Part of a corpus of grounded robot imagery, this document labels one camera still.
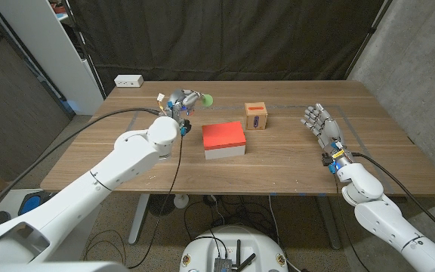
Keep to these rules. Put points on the black backdrop stand pole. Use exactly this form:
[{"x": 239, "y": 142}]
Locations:
[
  {"x": 87, "y": 49},
  {"x": 368, "y": 38}
]

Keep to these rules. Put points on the white power outlet box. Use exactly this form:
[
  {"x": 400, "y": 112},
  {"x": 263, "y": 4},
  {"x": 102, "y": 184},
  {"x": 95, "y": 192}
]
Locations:
[{"x": 128, "y": 80}]

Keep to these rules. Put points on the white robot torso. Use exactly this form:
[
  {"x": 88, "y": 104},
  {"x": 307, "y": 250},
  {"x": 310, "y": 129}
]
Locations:
[{"x": 234, "y": 245}]

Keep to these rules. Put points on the white cabinet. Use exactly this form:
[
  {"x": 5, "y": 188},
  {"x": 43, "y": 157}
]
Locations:
[{"x": 51, "y": 49}]

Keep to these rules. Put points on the grey tape line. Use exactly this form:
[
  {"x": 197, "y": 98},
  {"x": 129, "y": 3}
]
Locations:
[{"x": 357, "y": 136}]

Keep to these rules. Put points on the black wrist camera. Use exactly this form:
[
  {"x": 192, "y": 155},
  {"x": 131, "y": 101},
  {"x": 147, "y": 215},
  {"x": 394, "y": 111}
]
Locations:
[
  {"x": 327, "y": 160},
  {"x": 185, "y": 127}
]

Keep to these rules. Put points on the black round fan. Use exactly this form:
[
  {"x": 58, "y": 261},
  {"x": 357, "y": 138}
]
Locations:
[{"x": 162, "y": 205}]

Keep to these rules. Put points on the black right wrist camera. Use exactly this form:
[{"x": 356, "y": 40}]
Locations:
[{"x": 327, "y": 160}]

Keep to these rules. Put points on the white table leg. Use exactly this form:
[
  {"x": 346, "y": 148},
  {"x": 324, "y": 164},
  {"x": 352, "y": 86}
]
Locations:
[{"x": 139, "y": 219}]

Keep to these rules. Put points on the red-and-white box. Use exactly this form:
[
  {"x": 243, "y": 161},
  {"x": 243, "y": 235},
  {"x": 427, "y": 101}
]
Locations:
[{"x": 223, "y": 136}]

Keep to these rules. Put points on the grey electronics module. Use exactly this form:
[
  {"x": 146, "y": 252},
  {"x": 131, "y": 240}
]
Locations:
[{"x": 224, "y": 265}]

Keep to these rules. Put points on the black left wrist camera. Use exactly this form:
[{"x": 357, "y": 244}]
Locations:
[{"x": 185, "y": 127}]

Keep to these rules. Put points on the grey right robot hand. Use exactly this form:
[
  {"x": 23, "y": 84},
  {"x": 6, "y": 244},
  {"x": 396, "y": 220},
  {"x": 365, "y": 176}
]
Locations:
[{"x": 331, "y": 128}]

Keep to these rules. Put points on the blue and black pedal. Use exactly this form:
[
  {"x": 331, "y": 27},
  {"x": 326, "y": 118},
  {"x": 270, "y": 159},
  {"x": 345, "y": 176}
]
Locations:
[{"x": 32, "y": 202}]

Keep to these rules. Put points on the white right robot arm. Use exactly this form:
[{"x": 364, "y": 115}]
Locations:
[{"x": 380, "y": 211}]

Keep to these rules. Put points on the black fabric backdrop curtain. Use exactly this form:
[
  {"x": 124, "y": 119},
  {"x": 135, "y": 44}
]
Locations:
[{"x": 221, "y": 38}]

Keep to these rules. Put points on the black antenna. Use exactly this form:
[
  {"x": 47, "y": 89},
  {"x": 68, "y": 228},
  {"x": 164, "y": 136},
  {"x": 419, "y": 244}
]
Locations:
[
  {"x": 238, "y": 251},
  {"x": 247, "y": 261}
]

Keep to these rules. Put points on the white round foot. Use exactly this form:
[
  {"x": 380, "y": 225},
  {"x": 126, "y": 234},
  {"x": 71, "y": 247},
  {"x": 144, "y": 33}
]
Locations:
[{"x": 181, "y": 201}]

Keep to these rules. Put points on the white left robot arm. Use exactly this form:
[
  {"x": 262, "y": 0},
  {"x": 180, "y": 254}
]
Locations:
[{"x": 119, "y": 166}]

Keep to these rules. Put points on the green round coin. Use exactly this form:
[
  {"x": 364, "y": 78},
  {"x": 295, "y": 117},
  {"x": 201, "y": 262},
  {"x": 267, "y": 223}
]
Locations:
[{"x": 207, "y": 100}]

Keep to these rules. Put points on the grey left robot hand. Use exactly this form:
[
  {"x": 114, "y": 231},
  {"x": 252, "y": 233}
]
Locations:
[{"x": 179, "y": 99}]

